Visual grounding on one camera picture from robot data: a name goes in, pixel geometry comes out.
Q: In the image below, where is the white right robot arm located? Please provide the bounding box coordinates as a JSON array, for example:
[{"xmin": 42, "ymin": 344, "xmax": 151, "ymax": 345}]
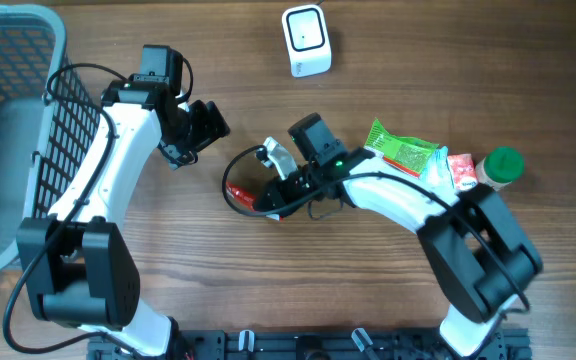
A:
[{"xmin": 253, "ymin": 146, "xmax": 543, "ymax": 357}]

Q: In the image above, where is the small orange box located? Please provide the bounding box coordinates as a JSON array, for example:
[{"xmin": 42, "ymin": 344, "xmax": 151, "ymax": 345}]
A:
[{"xmin": 447, "ymin": 154, "xmax": 478, "ymax": 191}]

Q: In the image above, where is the grey plastic basket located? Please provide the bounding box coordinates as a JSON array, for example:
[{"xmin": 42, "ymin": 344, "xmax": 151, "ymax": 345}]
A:
[{"xmin": 0, "ymin": 5, "xmax": 100, "ymax": 271}]

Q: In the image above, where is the green lid jar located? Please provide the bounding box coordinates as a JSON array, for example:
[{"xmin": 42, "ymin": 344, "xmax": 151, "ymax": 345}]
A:
[{"xmin": 475, "ymin": 147, "xmax": 525, "ymax": 191}]

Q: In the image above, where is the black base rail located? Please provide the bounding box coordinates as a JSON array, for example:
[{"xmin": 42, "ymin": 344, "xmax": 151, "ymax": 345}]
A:
[{"xmin": 86, "ymin": 328, "xmax": 533, "ymax": 360}]

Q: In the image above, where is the red Nescafe coffee stick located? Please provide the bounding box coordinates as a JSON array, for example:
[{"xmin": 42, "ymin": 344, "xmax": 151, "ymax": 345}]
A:
[{"xmin": 226, "ymin": 181, "xmax": 257, "ymax": 211}]

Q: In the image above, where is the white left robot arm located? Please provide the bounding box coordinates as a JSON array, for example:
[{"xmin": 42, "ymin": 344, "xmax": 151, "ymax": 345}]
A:
[{"xmin": 3, "ymin": 78, "xmax": 230, "ymax": 359}]

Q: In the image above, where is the light blue snack packet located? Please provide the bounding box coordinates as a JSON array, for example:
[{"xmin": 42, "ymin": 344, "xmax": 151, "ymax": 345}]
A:
[{"xmin": 420, "ymin": 146, "xmax": 454, "ymax": 189}]

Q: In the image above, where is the green snack bag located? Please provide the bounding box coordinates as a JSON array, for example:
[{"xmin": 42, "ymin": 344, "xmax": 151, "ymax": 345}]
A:
[{"xmin": 364, "ymin": 118, "xmax": 439, "ymax": 178}]

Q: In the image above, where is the white barcode scanner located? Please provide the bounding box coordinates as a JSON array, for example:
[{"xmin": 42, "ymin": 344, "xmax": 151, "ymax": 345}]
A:
[{"xmin": 282, "ymin": 4, "xmax": 332, "ymax": 78}]

